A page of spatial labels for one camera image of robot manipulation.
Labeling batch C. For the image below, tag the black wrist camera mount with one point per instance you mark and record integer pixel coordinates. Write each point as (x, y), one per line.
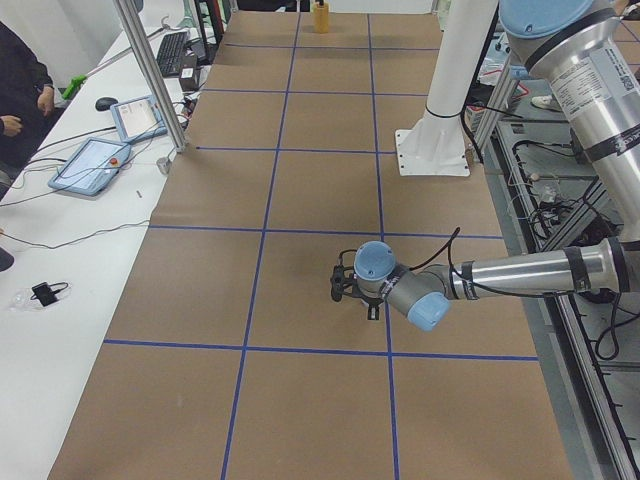
(342, 284)

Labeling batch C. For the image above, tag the black box with label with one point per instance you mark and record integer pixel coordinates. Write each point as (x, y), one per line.
(189, 79)

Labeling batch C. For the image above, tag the black keyboard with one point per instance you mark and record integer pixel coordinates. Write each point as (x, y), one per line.
(170, 53)

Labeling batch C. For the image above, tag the aluminium frame post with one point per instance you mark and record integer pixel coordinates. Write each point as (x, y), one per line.
(145, 58)

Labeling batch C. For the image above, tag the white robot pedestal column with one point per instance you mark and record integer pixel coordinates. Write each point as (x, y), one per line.
(435, 146)

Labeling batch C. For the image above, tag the black adapter in plastic bag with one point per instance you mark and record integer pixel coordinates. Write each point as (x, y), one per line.
(40, 296)

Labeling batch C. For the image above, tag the aluminium frame rail right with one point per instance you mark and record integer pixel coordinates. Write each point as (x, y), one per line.
(588, 344)

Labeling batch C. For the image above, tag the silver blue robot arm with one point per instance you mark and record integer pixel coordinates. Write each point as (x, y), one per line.
(570, 45)

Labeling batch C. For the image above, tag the person in black clothes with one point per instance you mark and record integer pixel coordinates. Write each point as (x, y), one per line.
(27, 100)

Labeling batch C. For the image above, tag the blue teach pendant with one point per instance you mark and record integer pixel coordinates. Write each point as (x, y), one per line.
(91, 168)
(138, 119)

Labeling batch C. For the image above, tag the green handled tool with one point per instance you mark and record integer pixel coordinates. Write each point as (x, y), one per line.
(73, 87)

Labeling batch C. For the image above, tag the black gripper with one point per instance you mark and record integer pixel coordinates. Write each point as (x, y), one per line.
(369, 303)

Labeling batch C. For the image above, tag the small silver metal cylinder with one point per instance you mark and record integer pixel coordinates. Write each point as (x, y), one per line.
(163, 165)

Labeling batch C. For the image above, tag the wooden chopstick holder cup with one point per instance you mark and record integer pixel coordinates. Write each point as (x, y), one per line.
(321, 16)

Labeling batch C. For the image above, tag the blue teach pendant far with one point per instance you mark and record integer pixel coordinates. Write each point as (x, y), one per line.
(138, 119)

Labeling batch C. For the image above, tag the blue teach pendant near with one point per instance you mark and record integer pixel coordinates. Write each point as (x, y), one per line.
(91, 168)

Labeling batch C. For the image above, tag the black computer mouse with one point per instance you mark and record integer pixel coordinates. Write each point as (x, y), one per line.
(105, 103)

